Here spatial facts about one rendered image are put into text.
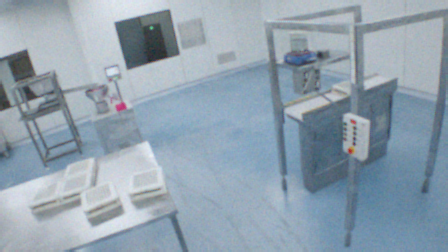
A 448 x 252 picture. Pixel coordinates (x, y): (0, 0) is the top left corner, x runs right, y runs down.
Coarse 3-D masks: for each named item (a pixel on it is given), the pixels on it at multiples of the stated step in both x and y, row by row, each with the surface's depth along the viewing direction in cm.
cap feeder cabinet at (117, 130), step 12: (132, 108) 412; (96, 120) 393; (108, 120) 401; (120, 120) 409; (132, 120) 417; (108, 132) 406; (120, 132) 414; (132, 132) 423; (108, 144) 411; (120, 144) 421; (132, 144) 428
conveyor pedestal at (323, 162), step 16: (384, 96) 279; (368, 112) 278; (384, 112) 289; (304, 128) 262; (320, 128) 258; (336, 128) 266; (384, 128) 298; (304, 144) 271; (320, 144) 264; (336, 144) 274; (384, 144) 309; (304, 160) 280; (320, 160) 272; (336, 160) 282; (368, 160) 306; (304, 176) 292; (320, 176) 281; (336, 176) 292
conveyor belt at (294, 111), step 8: (368, 80) 290; (376, 80) 286; (384, 80) 282; (320, 96) 272; (328, 96) 269; (336, 96) 266; (304, 104) 262; (312, 104) 259; (320, 104) 255; (288, 112) 256; (296, 112) 249; (304, 120) 242
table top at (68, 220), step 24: (144, 144) 256; (96, 168) 231; (120, 168) 224; (144, 168) 217; (0, 192) 219; (24, 192) 213; (120, 192) 192; (168, 192) 183; (0, 216) 186; (24, 216) 182; (48, 216) 178; (72, 216) 175; (96, 216) 172; (120, 216) 168; (144, 216) 165; (168, 216) 166; (0, 240) 160; (24, 240) 158; (48, 240) 156; (72, 240) 153; (96, 240) 153
